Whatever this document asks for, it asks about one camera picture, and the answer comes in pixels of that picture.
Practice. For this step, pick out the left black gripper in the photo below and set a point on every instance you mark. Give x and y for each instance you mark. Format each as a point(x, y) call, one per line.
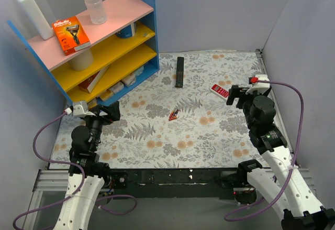
point(109, 112)

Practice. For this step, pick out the long black box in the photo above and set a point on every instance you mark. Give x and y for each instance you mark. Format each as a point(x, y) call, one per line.
point(179, 72)

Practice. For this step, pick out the red white book box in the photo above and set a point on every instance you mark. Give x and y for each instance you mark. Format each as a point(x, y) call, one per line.
point(89, 84)

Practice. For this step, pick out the orange razor box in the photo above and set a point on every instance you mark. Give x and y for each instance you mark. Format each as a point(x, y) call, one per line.
point(71, 35)

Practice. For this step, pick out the white packets on shelf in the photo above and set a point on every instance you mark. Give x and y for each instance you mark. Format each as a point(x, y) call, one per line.
point(125, 82)

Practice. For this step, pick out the red white remote control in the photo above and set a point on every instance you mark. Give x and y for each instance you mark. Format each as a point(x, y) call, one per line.
point(219, 91)

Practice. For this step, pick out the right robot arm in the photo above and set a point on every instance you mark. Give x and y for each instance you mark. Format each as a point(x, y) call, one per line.
point(288, 193)

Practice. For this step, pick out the blue shelf unit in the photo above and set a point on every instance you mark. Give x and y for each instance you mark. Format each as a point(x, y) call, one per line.
point(123, 56)

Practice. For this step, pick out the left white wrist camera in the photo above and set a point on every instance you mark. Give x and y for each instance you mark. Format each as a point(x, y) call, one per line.
point(78, 109)

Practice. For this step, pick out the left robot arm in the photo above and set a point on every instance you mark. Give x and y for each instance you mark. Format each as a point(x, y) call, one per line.
point(87, 175)

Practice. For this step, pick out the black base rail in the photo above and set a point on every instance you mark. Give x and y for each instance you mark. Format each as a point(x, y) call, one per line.
point(173, 183)

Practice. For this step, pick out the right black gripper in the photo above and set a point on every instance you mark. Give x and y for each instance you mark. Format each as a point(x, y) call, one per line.
point(236, 94)

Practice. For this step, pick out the white bottle black cap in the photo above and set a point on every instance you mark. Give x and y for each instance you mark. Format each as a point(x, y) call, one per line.
point(36, 16)

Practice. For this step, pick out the cream cylinder container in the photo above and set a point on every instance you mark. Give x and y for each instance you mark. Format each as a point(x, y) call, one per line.
point(82, 61)

